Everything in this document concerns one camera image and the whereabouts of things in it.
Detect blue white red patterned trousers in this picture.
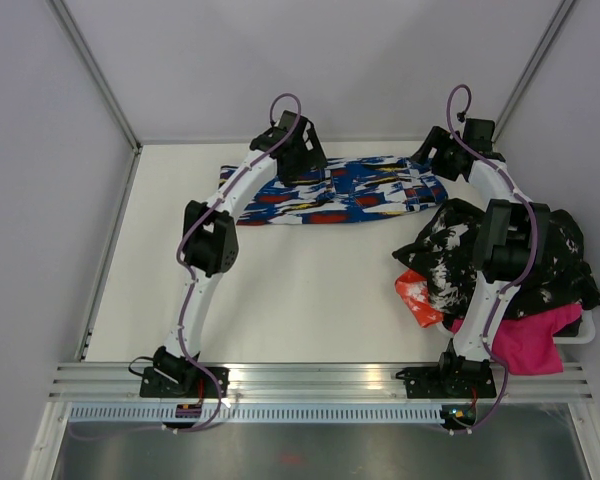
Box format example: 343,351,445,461
237,156,448,226

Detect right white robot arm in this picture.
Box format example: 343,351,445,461
412,118,549,362

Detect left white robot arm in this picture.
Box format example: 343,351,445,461
154,111,326,397

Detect black white patterned trousers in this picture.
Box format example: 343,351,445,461
392,199,600,320

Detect orange white garment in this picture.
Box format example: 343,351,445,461
394,269,444,328

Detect pink garment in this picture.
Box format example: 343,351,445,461
449,305,584,379

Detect white tray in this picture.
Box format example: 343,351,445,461
553,311,596,346

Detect right aluminium frame post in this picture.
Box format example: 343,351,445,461
493,0,579,141

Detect aluminium frame post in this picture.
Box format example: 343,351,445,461
46,0,142,154
493,0,579,141

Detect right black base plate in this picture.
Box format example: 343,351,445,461
395,367,497,399

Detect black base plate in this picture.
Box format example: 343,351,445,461
395,367,497,399
139,367,229,400

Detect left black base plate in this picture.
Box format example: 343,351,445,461
139,367,229,400

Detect left aluminium frame post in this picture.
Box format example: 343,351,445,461
46,0,142,154

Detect slotted cable duct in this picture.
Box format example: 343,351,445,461
69,403,443,424

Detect aluminium mounting rail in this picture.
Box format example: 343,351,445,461
48,362,593,404

